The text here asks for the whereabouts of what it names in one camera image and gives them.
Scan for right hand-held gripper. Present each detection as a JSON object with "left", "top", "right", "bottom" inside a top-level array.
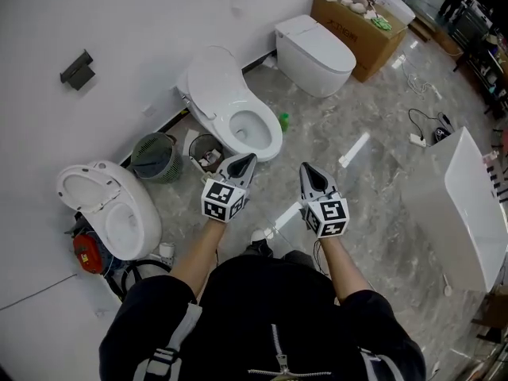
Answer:
[{"left": 298, "top": 162, "right": 351, "bottom": 240}]

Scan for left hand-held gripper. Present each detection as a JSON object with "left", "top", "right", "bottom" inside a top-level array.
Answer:
[{"left": 201, "top": 152, "right": 259, "bottom": 224}]

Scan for person's left forearm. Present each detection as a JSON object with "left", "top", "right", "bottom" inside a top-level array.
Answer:
[{"left": 167, "top": 214, "right": 228, "bottom": 298}]

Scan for person's right forearm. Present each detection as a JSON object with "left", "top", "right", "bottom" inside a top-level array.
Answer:
[{"left": 318, "top": 234, "right": 376, "bottom": 307}]

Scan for white open toilet bowl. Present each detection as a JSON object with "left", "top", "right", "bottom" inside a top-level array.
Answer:
[{"left": 175, "top": 78, "right": 284, "bottom": 164}]

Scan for white closed smart toilet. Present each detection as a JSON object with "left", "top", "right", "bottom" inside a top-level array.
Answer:
[{"left": 274, "top": 13, "right": 357, "bottom": 99}]

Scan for white round toilet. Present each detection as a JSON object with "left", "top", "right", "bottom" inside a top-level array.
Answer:
[{"left": 55, "top": 160, "right": 164, "bottom": 262}]

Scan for round toilet lid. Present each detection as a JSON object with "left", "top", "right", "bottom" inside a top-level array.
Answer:
[{"left": 55, "top": 164, "right": 122, "bottom": 214}]

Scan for white toilet behind box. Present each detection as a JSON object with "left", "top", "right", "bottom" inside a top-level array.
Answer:
[{"left": 375, "top": 0, "right": 417, "bottom": 26}]

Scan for white flat strip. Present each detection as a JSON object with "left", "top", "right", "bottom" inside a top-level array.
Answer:
[{"left": 338, "top": 133, "right": 371, "bottom": 169}]

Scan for person's black white shoe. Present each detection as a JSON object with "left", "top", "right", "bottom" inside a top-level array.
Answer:
[{"left": 249, "top": 229, "right": 275, "bottom": 258}]

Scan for grey plastic basket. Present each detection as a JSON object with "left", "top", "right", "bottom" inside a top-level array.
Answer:
[{"left": 129, "top": 132, "right": 185, "bottom": 185}]

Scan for brown cardboard box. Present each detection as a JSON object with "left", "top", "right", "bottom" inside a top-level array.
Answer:
[{"left": 310, "top": 0, "right": 409, "bottom": 83}]

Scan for large white basin cabinet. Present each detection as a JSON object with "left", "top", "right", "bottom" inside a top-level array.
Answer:
[{"left": 401, "top": 125, "right": 508, "bottom": 294}]

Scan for person's black jacket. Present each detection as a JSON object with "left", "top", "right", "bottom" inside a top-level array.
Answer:
[{"left": 98, "top": 249, "right": 428, "bottom": 381}]

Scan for green white cloth item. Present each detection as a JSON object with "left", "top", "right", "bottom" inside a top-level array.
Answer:
[{"left": 370, "top": 13, "right": 392, "bottom": 32}]

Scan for red machine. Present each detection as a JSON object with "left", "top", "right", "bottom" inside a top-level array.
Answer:
[{"left": 71, "top": 233, "right": 111, "bottom": 275}]

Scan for black shelf rack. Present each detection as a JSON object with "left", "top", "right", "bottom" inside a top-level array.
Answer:
[{"left": 452, "top": 0, "right": 508, "bottom": 119}]

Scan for wooden stool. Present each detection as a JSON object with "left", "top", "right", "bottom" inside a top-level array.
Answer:
[{"left": 471, "top": 286, "right": 508, "bottom": 344}]

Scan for black wire waste bin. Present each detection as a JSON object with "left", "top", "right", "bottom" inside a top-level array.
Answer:
[{"left": 187, "top": 133, "right": 225, "bottom": 174}]

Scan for black cable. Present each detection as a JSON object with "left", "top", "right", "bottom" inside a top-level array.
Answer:
[{"left": 407, "top": 108, "right": 454, "bottom": 135}]

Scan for white cable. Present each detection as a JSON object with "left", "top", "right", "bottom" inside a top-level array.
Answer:
[{"left": 399, "top": 52, "right": 445, "bottom": 102}]

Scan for black hose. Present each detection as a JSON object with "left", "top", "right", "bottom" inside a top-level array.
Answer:
[{"left": 104, "top": 257, "right": 172, "bottom": 304}]

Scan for black wall paper holder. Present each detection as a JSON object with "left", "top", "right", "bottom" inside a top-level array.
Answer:
[{"left": 59, "top": 48, "right": 97, "bottom": 92}]

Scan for thin grey wire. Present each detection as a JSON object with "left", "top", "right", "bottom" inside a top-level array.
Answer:
[{"left": 0, "top": 273, "right": 79, "bottom": 312}]

